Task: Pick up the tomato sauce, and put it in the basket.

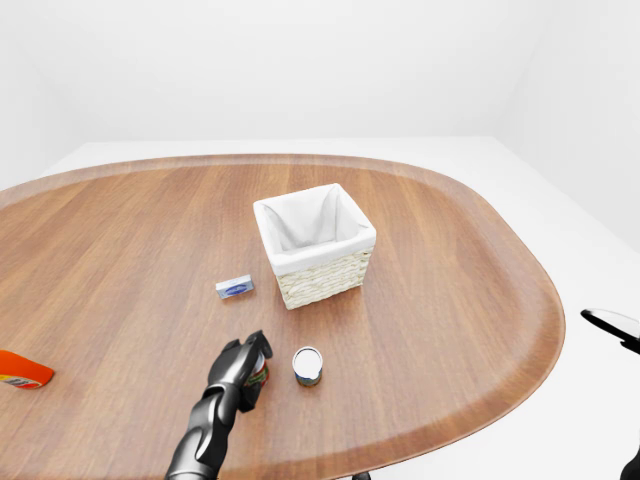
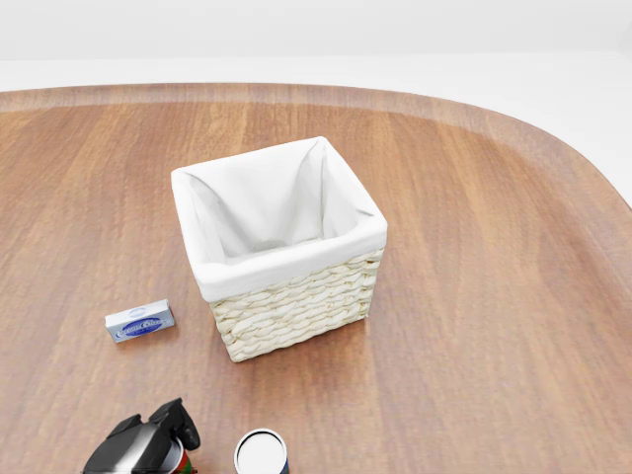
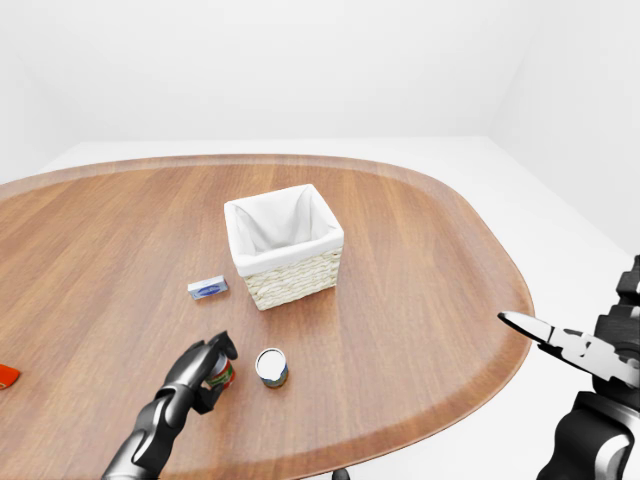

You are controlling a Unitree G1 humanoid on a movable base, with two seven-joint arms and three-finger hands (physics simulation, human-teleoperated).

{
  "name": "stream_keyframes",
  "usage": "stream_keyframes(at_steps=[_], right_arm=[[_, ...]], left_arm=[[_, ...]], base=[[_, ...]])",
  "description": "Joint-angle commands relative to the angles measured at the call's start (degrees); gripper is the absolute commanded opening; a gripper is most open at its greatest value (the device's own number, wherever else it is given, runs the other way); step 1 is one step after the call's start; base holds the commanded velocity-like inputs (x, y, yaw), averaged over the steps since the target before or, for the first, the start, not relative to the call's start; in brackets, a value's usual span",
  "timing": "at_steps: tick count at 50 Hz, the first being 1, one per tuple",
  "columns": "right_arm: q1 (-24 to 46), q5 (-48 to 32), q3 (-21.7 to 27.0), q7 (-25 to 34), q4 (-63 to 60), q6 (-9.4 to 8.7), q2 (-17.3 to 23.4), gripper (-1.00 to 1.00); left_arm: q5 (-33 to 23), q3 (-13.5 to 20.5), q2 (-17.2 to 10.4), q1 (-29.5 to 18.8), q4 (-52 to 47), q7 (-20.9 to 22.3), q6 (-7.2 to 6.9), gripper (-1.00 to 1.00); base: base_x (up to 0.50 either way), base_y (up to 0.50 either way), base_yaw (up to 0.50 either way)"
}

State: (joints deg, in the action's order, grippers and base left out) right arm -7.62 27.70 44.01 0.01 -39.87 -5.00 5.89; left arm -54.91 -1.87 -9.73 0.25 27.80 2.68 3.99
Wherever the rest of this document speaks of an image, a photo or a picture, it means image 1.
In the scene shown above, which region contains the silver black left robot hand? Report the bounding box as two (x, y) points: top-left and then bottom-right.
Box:
(207, 329), (274, 414)

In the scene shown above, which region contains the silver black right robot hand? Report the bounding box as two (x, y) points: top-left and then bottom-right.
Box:
(579, 308), (640, 357)

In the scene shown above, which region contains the red green tomato sauce can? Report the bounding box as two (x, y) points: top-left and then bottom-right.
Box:
(243, 355), (271, 389)

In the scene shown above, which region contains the white wicker basket, cloth liner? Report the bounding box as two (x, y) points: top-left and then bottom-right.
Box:
(252, 182), (378, 312)

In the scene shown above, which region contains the small blue grey box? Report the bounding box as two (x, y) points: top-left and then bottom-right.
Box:
(214, 273), (256, 301)

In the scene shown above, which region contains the tin with white lid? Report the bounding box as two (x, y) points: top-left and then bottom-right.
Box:
(291, 345), (325, 388)

